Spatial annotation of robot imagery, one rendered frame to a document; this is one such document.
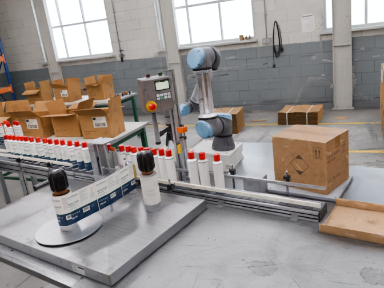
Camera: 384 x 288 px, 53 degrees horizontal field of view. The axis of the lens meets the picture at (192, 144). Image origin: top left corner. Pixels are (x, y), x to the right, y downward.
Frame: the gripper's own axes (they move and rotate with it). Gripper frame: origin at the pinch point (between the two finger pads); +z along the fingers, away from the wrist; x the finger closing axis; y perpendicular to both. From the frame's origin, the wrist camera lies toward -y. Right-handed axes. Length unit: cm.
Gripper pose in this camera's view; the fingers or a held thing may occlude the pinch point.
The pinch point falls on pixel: (171, 150)
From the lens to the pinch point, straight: 268.0
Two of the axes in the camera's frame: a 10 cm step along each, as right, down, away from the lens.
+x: 4.0, -3.1, 8.6
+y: 9.1, 0.3, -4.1
